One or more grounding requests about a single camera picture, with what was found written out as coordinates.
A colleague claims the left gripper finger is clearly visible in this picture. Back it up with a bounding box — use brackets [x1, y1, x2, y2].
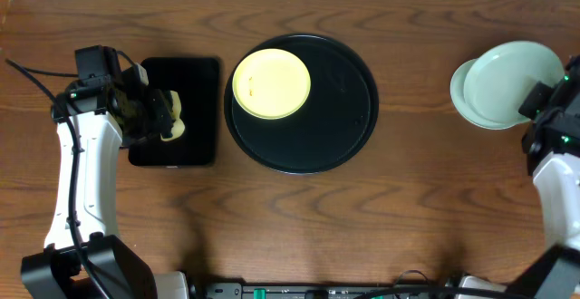
[151, 89, 175, 139]
[121, 63, 149, 91]

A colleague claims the black rectangular tray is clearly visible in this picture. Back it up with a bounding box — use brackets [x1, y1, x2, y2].
[128, 57, 220, 168]

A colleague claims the green yellow sponge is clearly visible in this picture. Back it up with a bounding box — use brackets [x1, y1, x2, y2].
[160, 91, 186, 142]

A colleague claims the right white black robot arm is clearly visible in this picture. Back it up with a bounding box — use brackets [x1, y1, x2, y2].
[448, 56, 579, 299]

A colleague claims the round black serving tray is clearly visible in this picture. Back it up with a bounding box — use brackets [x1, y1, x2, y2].
[224, 34, 379, 174]

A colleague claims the light blue plate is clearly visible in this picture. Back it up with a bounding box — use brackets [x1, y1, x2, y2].
[463, 41, 565, 123]
[449, 59, 528, 130]

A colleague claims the yellow plate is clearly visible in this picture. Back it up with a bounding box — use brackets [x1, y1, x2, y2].
[232, 48, 312, 120]

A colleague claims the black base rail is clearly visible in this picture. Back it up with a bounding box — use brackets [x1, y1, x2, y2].
[198, 281, 459, 299]

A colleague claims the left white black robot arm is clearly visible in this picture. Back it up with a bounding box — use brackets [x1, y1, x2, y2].
[21, 63, 189, 298]

